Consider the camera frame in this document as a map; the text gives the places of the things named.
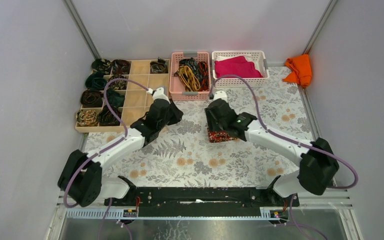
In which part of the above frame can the red checkered patterned tie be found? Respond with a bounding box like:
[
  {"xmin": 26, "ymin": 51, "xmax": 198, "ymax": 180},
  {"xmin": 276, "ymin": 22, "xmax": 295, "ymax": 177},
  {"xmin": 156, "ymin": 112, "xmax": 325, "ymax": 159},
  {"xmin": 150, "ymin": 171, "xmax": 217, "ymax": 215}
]
[{"xmin": 207, "ymin": 129, "xmax": 238, "ymax": 143}]

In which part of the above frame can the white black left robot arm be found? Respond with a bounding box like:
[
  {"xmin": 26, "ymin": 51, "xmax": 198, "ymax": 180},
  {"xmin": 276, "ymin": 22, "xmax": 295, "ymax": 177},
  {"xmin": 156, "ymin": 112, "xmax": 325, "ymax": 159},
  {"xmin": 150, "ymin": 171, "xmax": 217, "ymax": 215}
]
[{"xmin": 57, "ymin": 99, "xmax": 184, "ymax": 207}]

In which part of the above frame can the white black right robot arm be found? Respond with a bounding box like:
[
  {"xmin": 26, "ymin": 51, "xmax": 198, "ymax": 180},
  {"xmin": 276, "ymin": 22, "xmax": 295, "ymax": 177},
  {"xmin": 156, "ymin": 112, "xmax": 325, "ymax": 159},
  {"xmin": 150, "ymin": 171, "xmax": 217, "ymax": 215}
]
[{"xmin": 204, "ymin": 99, "xmax": 339, "ymax": 206}]

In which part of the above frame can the pink plastic basket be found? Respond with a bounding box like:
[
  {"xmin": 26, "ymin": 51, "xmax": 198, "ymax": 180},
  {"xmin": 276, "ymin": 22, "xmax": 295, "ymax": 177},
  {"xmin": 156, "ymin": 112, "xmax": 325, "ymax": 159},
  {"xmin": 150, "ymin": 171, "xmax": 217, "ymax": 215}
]
[{"xmin": 168, "ymin": 51, "xmax": 210, "ymax": 101}]

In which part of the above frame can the wooden compartment tray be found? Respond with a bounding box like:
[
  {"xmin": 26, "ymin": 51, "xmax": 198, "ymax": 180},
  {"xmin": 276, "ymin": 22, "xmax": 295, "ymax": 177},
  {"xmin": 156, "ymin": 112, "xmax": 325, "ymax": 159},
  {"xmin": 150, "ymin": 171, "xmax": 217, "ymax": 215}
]
[{"xmin": 75, "ymin": 58, "xmax": 171, "ymax": 133}]

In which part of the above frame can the white floral table mat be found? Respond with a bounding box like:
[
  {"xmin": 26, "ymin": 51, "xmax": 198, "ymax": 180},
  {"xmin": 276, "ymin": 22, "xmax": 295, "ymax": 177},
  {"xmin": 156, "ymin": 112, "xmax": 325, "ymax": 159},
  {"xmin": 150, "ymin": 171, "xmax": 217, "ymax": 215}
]
[{"xmin": 74, "ymin": 66, "xmax": 327, "ymax": 188}]

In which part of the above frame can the yellow patterned tie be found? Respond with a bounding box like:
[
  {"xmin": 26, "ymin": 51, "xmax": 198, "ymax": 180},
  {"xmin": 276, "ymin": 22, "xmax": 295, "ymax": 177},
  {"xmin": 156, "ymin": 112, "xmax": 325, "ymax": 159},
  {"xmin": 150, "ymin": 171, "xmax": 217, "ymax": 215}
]
[{"xmin": 174, "ymin": 65, "xmax": 201, "ymax": 92}]

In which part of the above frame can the rolled grey striped tie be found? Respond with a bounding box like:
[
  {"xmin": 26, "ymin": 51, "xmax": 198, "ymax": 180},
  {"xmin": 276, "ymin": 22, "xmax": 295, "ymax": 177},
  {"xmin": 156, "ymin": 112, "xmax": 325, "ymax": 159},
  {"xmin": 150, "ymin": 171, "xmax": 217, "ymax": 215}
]
[{"xmin": 149, "ymin": 58, "xmax": 168, "ymax": 74}]

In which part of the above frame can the rolled dark green tie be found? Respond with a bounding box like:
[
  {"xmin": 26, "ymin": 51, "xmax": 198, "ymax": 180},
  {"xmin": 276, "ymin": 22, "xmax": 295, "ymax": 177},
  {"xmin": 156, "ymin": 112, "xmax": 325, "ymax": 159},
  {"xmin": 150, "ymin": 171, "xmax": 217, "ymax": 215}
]
[{"xmin": 104, "ymin": 89, "xmax": 126, "ymax": 108}]

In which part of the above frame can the rolled brown dotted tie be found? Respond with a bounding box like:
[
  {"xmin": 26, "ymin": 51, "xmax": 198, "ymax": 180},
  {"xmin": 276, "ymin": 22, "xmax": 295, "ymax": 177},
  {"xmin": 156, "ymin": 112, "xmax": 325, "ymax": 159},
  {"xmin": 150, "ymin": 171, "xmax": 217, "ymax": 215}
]
[{"xmin": 108, "ymin": 74, "xmax": 127, "ymax": 91}]

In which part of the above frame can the orange black tie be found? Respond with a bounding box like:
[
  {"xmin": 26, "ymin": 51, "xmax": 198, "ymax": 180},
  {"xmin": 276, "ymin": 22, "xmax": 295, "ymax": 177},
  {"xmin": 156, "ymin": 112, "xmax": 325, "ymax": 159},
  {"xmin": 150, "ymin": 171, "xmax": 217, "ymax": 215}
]
[{"xmin": 198, "ymin": 61, "xmax": 210, "ymax": 91}]

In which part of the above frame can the magenta folded cloth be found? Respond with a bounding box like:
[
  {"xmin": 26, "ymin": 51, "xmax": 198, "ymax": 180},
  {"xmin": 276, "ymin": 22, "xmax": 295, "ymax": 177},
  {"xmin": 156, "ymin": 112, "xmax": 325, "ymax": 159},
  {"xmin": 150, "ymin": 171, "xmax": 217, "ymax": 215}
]
[{"xmin": 214, "ymin": 55, "xmax": 263, "ymax": 78}]

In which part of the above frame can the rolled black brown tie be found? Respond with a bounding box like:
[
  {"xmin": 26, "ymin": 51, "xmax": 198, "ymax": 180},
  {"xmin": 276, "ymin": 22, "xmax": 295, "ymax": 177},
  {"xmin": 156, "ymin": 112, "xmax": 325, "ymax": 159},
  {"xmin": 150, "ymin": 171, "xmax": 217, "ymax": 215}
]
[{"xmin": 98, "ymin": 105, "xmax": 122, "ymax": 126}]

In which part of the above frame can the dark teal patterned tie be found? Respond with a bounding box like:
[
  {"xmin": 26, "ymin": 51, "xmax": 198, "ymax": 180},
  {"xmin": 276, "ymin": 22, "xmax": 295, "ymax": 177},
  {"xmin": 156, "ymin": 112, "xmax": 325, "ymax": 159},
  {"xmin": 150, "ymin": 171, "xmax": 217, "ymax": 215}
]
[{"xmin": 179, "ymin": 57, "xmax": 199, "ymax": 71}]

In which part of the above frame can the white plastic basket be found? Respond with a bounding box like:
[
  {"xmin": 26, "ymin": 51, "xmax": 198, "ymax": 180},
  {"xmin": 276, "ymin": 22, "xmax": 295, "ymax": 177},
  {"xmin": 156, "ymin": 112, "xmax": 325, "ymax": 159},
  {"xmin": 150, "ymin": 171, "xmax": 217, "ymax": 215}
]
[{"xmin": 211, "ymin": 50, "xmax": 270, "ymax": 89}]

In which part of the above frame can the rolled dark red tie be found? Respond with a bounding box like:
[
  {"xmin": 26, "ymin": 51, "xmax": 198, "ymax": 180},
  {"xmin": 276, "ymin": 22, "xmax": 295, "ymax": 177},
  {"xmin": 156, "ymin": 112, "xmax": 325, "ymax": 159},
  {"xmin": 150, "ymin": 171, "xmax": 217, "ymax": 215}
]
[{"xmin": 111, "ymin": 59, "xmax": 131, "ymax": 75}]

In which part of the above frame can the rolled dark brown tie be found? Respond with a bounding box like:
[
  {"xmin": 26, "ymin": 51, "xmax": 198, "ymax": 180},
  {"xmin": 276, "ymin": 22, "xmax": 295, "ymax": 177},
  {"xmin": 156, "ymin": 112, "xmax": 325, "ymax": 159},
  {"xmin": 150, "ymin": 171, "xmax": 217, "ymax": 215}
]
[{"xmin": 80, "ymin": 89, "xmax": 103, "ymax": 108}]

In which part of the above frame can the rolled teal tie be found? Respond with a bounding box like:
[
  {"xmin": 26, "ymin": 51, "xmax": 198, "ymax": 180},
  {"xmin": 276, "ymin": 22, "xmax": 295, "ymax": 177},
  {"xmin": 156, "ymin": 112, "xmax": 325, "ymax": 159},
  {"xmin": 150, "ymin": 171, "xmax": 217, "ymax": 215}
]
[{"xmin": 85, "ymin": 72, "xmax": 108, "ymax": 91}]

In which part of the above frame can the rolled tan patterned tie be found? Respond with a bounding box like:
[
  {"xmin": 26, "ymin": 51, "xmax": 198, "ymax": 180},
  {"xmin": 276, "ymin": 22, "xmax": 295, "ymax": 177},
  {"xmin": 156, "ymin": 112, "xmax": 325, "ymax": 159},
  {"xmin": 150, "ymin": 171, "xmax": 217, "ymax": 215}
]
[{"xmin": 75, "ymin": 109, "xmax": 99, "ymax": 127}]

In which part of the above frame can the rolled camouflage tie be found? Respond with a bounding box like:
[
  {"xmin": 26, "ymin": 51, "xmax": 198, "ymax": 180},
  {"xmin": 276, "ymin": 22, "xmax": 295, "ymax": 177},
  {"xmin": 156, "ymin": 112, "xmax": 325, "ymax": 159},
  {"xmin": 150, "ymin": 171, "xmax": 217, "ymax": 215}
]
[{"xmin": 91, "ymin": 58, "xmax": 112, "ymax": 75}]

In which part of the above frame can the orange cloth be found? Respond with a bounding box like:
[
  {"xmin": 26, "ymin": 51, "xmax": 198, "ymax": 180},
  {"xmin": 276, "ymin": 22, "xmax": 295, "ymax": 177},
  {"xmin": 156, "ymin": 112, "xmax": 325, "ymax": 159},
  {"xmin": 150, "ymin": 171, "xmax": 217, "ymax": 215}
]
[{"xmin": 283, "ymin": 54, "xmax": 312, "ymax": 88}]

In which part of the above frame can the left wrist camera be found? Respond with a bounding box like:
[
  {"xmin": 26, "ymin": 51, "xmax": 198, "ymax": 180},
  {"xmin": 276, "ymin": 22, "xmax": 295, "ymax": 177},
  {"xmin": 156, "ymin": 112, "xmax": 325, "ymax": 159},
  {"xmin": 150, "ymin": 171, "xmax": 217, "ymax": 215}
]
[{"xmin": 151, "ymin": 87, "xmax": 170, "ymax": 103}]

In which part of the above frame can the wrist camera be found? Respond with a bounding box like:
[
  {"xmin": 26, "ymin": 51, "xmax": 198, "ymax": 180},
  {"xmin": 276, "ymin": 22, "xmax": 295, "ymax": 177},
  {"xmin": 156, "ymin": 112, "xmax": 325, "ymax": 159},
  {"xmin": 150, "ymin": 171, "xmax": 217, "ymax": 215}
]
[
  {"xmin": 151, "ymin": 87, "xmax": 170, "ymax": 103},
  {"xmin": 212, "ymin": 90, "xmax": 228, "ymax": 102}
]

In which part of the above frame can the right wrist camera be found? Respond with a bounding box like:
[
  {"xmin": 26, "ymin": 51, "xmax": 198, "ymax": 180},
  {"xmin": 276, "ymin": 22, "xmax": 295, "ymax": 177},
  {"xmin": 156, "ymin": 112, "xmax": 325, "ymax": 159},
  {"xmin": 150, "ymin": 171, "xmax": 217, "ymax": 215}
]
[{"xmin": 212, "ymin": 90, "xmax": 228, "ymax": 102}]

